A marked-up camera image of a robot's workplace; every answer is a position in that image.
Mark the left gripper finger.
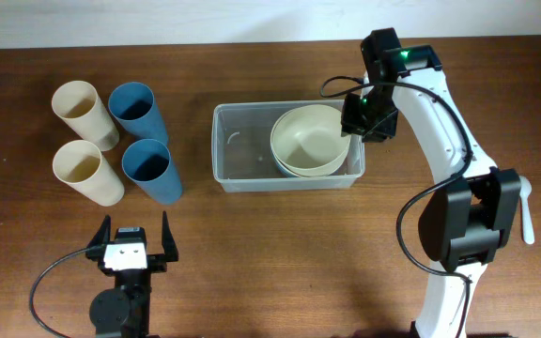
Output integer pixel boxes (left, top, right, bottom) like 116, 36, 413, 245
162, 211, 178, 256
87, 215, 111, 248

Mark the blue bowl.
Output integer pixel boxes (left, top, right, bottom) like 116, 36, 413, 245
273, 158, 295, 177

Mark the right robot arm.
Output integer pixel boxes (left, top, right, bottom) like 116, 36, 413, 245
341, 28, 521, 337

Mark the blue cup back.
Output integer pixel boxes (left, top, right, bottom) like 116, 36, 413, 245
108, 82, 169, 145

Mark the clear plastic container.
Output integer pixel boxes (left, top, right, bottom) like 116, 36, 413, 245
211, 100, 365, 192

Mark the cream cup back left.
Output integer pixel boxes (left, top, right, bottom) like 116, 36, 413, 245
51, 81, 119, 151

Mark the cream cup front left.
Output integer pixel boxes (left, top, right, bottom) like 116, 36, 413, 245
52, 140, 125, 207

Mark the blue cup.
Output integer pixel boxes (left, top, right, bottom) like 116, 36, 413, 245
121, 139, 183, 205
108, 82, 169, 145

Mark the blue cup front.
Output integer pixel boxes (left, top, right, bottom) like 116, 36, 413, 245
121, 139, 183, 205

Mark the white plastic spoon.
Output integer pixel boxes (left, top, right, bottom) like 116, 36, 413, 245
519, 176, 535, 245

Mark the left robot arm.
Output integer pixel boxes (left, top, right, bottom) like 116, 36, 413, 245
85, 213, 178, 337

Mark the cream cup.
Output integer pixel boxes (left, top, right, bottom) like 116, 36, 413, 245
51, 81, 119, 151
52, 140, 125, 207

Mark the cream bowl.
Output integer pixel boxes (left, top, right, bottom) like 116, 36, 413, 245
272, 151, 348, 177
270, 104, 351, 177

